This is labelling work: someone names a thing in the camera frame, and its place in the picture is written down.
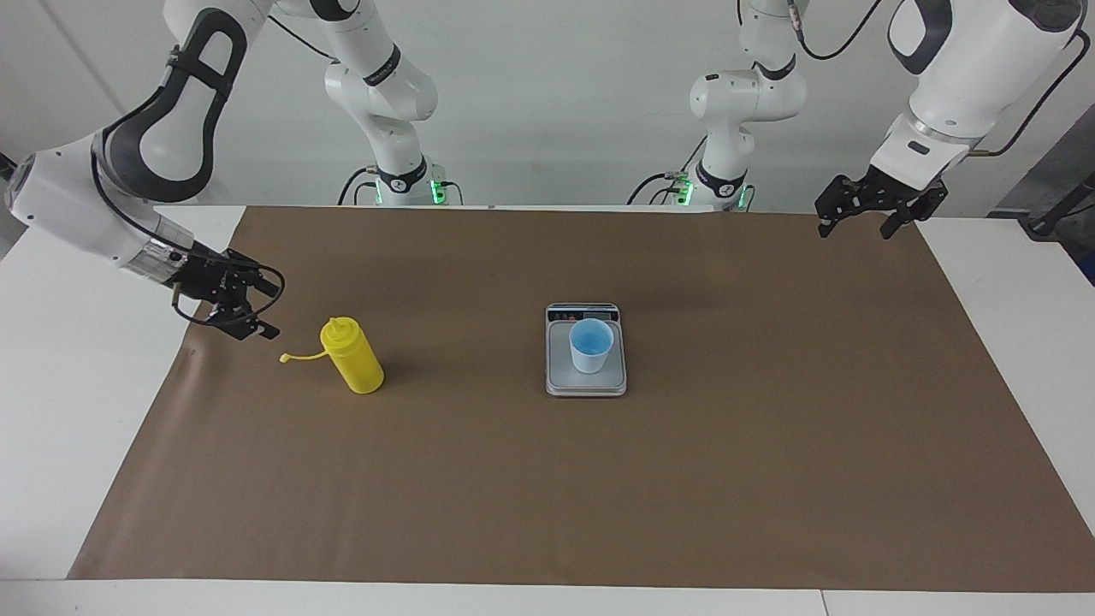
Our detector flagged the silver digital kitchen scale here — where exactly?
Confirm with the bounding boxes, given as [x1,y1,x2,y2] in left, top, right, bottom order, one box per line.
[544,302,629,400]

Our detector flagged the black right base cables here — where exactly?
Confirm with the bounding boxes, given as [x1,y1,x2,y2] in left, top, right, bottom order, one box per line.
[337,165,465,207]

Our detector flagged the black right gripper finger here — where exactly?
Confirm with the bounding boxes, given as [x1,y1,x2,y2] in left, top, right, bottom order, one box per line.
[204,301,281,342]
[226,249,284,299]

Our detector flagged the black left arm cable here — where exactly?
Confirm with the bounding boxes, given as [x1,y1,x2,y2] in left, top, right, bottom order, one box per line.
[787,0,1092,159]

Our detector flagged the yellow squeeze bottle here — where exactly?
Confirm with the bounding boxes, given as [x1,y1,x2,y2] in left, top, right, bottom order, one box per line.
[279,316,386,395]

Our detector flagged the light blue paper cup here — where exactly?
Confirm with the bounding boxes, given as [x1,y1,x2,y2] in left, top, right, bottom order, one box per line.
[569,317,616,376]

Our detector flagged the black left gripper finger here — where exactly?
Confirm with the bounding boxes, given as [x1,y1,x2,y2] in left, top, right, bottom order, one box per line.
[814,175,858,240]
[879,193,938,241]

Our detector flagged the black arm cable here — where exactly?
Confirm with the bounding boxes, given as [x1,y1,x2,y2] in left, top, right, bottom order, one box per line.
[787,0,1092,159]
[90,0,287,328]

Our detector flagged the black left base cables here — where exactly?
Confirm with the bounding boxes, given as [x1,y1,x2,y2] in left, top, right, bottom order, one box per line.
[626,135,713,207]

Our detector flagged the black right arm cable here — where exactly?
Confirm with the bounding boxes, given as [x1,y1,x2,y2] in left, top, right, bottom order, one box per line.
[90,0,287,328]

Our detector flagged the brown paper mat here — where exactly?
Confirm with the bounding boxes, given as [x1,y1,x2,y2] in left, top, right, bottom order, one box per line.
[66,204,1095,594]

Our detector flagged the black base cables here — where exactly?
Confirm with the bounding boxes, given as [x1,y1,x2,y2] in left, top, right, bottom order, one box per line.
[337,165,465,207]
[626,135,713,207]

